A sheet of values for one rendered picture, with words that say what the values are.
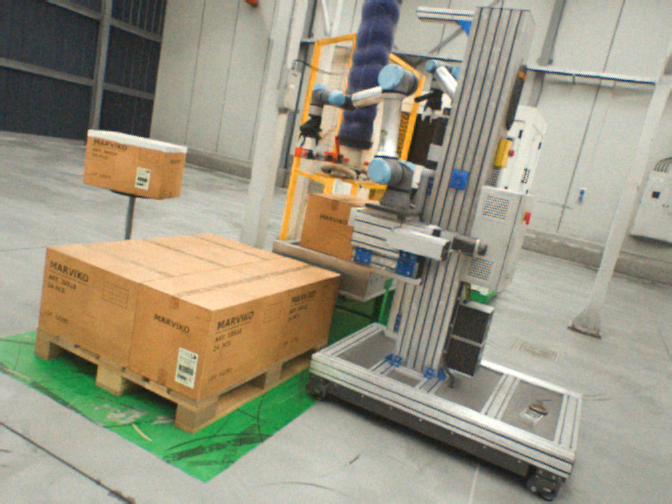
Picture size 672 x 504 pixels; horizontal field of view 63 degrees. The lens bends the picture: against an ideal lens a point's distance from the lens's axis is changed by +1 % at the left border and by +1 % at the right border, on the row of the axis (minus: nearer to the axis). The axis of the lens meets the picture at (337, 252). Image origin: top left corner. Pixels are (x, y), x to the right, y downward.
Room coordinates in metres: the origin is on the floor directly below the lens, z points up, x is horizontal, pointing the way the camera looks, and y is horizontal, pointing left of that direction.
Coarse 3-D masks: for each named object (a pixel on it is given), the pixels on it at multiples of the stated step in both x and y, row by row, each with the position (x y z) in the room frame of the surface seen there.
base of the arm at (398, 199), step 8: (392, 192) 2.64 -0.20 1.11; (400, 192) 2.63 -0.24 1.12; (408, 192) 2.66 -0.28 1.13; (384, 200) 2.65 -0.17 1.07; (392, 200) 2.62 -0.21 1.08; (400, 200) 2.63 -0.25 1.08; (408, 200) 2.66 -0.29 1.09; (392, 208) 2.61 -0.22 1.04; (400, 208) 2.62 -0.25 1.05; (408, 208) 2.66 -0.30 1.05
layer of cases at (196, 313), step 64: (64, 256) 2.42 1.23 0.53; (128, 256) 2.60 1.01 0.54; (192, 256) 2.85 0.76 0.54; (256, 256) 3.17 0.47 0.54; (64, 320) 2.40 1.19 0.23; (128, 320) 2.25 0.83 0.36; (192, 320) 2.11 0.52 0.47; (256, 320) 2.38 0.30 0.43; (320, 320) 3.01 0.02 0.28; (192, 384) 2.08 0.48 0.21
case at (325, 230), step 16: (320, 208) 3.43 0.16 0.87; (336, 208) 3.38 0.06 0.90; (368, 208) 3.35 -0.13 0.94; (304, 224) 3.46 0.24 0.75; (320, 224) 3.42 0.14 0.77; (336, 224) 3.37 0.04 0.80; (304, 240) 3.45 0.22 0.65; (320, 240) 3.41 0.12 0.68; (336, 240) 3.36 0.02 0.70; (336, 256) 3.36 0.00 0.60
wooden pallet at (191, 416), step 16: (48, 336) 2.44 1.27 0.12; (48, 352) 2.44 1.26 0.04; (64, 352) 2.52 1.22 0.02; (80, 352) 2.35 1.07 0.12; (304, 352) 3.06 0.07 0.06; (112, 368) 2.26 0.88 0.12; (272, 368) 2.59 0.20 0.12; (288, 368) 2.86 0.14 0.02; (304, 368) 2.93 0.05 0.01; (96, 384) 2.30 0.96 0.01; (112, 384) 2.26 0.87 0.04; (128, 384) 2.29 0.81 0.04; (144, 384) 2.19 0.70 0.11; (160, 384) 2.15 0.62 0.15; (256, 384) 2.57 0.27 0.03; (272, 384) 2.62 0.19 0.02; (176, 400) 2.11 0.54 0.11; (192, 400) 2.08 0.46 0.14; (208, 400) 2.13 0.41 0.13; (224, 400) 2.36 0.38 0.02; (240, 400) 2.39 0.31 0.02; (176, 416) 2.10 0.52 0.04; (192, 416) 2.07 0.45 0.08; (208, 416) 2.15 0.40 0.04; (192, 432) 2.07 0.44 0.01
